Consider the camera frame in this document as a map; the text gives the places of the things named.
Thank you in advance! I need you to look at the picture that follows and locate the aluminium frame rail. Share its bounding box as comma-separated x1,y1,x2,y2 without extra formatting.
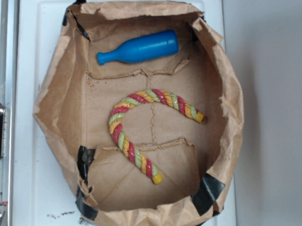
0,0,19,226

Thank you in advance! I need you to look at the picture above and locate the blue plastic bottle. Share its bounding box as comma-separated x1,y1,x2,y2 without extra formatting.
97,29,179,65

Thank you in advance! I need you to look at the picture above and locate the multicolored twisted rope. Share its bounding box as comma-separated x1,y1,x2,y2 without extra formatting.
105,87,207,187

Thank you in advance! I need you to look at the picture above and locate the white plastic base tray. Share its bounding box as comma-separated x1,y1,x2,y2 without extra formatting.
9,0,248,226

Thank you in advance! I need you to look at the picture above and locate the brown paper bag tray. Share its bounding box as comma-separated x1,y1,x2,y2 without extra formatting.
34,1,244,226

